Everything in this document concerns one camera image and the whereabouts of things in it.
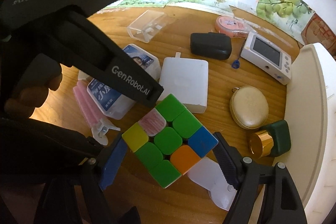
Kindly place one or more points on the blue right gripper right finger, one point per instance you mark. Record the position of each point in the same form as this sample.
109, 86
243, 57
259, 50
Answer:
229, 160

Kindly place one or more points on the white power adapter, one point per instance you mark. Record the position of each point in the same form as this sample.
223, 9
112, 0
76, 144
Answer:
188, 80

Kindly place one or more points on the multicolour puzzle cube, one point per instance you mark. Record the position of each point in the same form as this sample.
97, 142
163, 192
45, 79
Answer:
169, 140

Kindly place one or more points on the black charger plug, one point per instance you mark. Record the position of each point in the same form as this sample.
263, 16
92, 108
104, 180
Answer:
213, 45

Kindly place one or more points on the left hand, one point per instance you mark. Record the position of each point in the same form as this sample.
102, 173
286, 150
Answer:
39, 87

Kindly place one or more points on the green perfume bottle gold cap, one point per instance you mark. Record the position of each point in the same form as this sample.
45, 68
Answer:
270, 140

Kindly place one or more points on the blue small clip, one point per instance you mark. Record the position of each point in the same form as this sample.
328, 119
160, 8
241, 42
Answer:
236, 63

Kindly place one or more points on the pink correction tape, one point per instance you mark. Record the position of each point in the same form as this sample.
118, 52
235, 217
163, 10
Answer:
234, 28

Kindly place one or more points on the brown cardboard panel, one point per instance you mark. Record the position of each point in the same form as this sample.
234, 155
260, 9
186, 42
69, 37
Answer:
317, 31

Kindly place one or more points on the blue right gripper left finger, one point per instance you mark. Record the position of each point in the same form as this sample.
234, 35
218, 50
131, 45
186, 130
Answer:
115, 154

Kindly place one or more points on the blue label floss box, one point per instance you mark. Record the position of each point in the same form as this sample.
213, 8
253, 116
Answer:
111, 102

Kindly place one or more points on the clear plastic box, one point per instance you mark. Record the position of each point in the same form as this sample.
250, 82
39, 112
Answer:
147, 25

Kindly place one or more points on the white plastic storage bin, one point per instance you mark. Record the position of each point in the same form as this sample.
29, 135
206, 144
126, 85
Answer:
310, 114

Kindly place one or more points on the white digital camera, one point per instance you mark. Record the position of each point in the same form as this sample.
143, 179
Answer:
267, 56

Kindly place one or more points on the gold oval case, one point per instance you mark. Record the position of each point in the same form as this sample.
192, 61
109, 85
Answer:
248, 107

